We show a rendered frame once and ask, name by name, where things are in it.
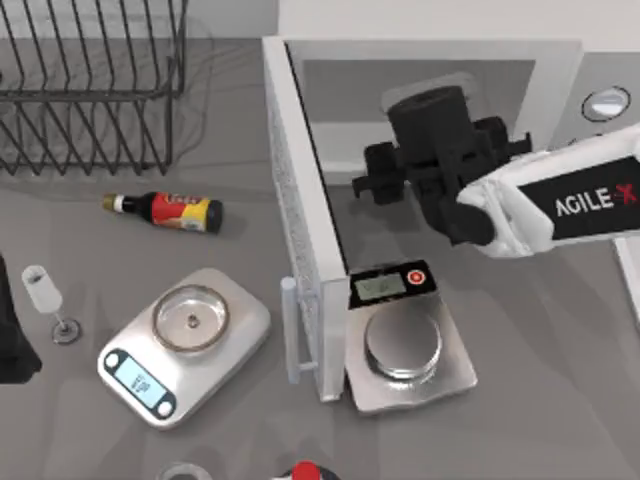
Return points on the silver scale blue display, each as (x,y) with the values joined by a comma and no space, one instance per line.
(200,370)

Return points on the dark bottle red yellow label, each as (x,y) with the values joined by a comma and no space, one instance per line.
(180,211)

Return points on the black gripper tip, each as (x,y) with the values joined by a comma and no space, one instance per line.
(12,340)

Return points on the red and white object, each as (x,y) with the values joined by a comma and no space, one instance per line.
(307,471)

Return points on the white microwave door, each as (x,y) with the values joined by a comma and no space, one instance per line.
(300,225)

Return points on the clear champagne glass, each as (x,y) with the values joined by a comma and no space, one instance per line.
(44,295)

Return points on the silver scale black display panel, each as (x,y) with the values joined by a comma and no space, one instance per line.
(400,350)

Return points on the round microwave knob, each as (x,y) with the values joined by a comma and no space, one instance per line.
(605,103)

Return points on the white microwave oven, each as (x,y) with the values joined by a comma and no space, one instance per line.
(560,300)

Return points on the grey round object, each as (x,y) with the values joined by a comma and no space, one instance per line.
(182,472)

